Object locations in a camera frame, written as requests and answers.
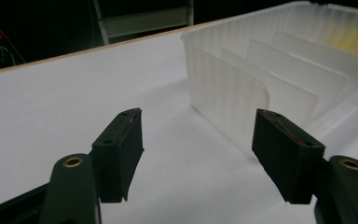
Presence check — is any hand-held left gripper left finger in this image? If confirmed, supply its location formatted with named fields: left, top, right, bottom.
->
left=38, top=107, right=145, bottom=224

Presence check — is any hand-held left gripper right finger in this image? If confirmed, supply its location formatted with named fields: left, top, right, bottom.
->
left=251, top=108, right=358, bottom=224

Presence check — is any translucent plastic divided storage box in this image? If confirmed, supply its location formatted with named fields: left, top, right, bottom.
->
left=180, top=0, right=358, bottom=157

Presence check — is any yellow item inside box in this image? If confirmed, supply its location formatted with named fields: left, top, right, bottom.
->
left=322, top=25, right=358, bottom=57

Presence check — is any thin dark cable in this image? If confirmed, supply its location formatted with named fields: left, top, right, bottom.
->
left=0, top=3, right=26, bottom=65

